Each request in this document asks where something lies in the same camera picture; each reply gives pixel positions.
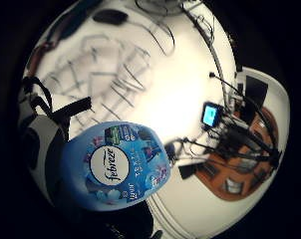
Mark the blue air freshener bottle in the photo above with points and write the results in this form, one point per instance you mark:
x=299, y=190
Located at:
x=124, y=166

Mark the black oval device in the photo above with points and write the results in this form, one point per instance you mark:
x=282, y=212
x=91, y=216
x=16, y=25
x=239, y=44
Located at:
x=110, y=16

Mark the small black box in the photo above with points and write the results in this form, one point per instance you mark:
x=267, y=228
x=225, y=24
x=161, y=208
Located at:
x=187, y=171

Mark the small device with cyan screen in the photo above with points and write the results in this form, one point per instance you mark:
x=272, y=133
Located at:
x=210, y=115

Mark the black tripod stand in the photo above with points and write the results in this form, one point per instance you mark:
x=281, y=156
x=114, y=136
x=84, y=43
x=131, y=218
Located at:
x=238, y=139

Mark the black monitor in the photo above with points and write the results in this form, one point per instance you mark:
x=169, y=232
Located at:
x=255, y=89

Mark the brown wooden table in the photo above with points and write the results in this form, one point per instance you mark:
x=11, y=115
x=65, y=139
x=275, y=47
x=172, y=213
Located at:
x=238, y=189

